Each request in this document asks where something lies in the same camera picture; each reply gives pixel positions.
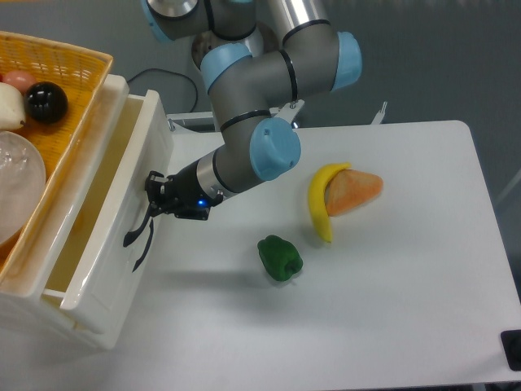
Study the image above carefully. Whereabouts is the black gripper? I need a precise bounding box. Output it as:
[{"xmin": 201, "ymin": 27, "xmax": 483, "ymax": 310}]
[{"xmin": 145, "ymin": 160, "xmax": 224, "ymax": 221}]

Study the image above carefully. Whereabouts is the white top drawer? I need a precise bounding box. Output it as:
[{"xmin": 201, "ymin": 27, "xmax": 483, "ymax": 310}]
[{"xmin": 62, "ymin": 90, "xmax": 173, "ymax": 338}]

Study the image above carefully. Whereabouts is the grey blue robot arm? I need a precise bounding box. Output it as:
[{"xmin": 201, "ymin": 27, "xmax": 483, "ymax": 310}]
[{"xmin": 142, "ymin": 1, "xmax": 362, "ymax": 220}]

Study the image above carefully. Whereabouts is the white drawer cabinet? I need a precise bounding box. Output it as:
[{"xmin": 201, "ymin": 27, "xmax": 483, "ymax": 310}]
[{"xmin": 1, "ymin": 75, "xmax": 129, "ymax": 340}]

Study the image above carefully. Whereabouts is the clear plastic wrapped bowl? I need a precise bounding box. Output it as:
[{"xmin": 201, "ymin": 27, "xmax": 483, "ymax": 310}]
[{"xmin": 1, "ymin": 131, "xmax": 46, "ymax": 245}]

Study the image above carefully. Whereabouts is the green bell pepper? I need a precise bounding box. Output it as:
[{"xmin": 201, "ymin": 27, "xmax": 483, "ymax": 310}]
[{"xmin": 257, "ymin": 235, "xmax": 304, "ymax": 282}]

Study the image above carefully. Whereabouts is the black ball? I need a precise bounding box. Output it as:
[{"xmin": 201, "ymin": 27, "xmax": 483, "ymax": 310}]
[{"xmin": 24, "ymin": 81, "xmax": 68, "ymax": 124}]

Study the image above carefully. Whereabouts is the yellow woven basket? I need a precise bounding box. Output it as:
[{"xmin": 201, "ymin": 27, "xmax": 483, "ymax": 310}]
[{"xmin": 1, "ymin": 31, "xmax": 113, "ymax": 279}]

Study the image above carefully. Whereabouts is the yellow banana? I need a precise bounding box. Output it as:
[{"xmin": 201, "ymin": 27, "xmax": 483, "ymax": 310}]
[{"xmin": 307, "ymin": 162, "xmax": 351, "ymax": 243}]

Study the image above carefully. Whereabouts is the white toy radish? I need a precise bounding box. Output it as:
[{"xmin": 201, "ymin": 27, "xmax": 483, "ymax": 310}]
[{"xmin": 0, "ymin": 82, "xmax": 26, "ymax": 131}]

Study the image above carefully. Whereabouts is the pink toy fruit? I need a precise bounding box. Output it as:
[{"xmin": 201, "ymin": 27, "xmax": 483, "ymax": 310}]
[{"xmin": 1, "ymin": 70, "xmax": 37, "ymax": 94}]

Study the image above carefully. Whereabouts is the orange triangular bread slice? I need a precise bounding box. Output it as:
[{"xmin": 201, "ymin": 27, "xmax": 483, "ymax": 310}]
[{"xmin": 326, "ymin": 169, "xmax": 383, "ymax": 217}]

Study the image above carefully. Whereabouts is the black corner clamp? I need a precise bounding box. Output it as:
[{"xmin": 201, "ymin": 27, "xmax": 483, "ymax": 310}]
[{"xmin": 500, "ymin": 329, "xmax": 521, "ymax": 371}]

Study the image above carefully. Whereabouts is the metal table bracket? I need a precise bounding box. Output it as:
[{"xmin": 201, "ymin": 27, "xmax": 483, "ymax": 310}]
[{"xmin": 167, "ymin": 99, "xmax": 304, "ymax": 133}]

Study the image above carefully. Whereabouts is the black cable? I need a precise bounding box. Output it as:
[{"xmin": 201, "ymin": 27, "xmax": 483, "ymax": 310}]
[{"xmin": 125, "ymin": 68, "xmax": 199, "ymax": 113}]

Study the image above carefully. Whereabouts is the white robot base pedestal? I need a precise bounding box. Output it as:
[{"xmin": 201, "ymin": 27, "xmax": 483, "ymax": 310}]
[{"xmin": 191, "ymin": 22, "xmax": 280, "ymax": 69}]

